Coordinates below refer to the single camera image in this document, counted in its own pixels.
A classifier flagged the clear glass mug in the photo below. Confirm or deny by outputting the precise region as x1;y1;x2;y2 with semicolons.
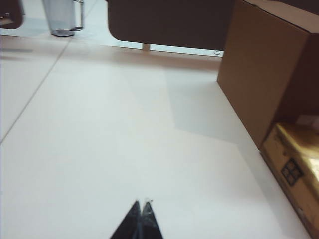
41;0;85;38

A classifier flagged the wide brown desk divider panel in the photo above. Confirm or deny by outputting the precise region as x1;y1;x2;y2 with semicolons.
107;0;237;52

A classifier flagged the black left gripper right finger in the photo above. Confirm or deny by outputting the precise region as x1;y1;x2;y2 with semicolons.
141;200;164;239

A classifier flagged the gold wrapped tissue pack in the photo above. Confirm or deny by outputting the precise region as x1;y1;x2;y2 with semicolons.
259;121;319;239

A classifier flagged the brown cardboard box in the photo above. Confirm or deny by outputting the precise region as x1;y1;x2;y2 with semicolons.
216;0;319;151

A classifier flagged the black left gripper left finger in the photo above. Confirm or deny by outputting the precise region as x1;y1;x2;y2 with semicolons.
109;200;142;239

